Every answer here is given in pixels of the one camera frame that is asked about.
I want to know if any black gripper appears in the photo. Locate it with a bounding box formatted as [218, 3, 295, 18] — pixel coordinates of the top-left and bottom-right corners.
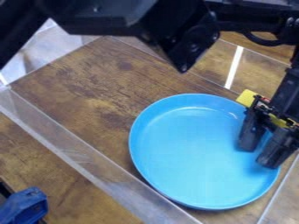
[238, 68, 299, 169]

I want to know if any blue round plastic tray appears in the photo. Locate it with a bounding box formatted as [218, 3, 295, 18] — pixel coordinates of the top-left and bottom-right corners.
[129, 94, 281, 210]

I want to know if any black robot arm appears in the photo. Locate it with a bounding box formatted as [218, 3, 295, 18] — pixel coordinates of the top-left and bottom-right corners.
[0, 0, 299, 169]

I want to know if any yellow brick with label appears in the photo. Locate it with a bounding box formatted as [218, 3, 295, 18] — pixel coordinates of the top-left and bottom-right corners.
[237, 89, 287, 128]

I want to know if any clear acrylic enclosure wall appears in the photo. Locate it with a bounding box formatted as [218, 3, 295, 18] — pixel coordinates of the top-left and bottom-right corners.
[0, 17, 299, 224]

